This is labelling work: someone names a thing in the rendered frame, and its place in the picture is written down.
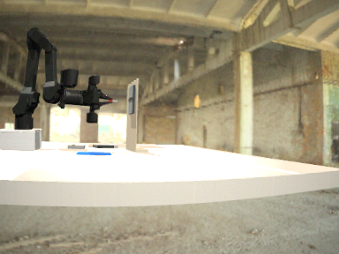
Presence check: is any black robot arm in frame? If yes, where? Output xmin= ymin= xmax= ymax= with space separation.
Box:
xmin=12 ymin=27 xmax=100 ymax=131

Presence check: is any beige flat panel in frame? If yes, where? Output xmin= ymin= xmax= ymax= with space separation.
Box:
xmin=125 ymin=79 xmax=148 ymax=153

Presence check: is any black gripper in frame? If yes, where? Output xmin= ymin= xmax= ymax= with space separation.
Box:
xmin=76 ymin=74 xmax=113 ymax=123

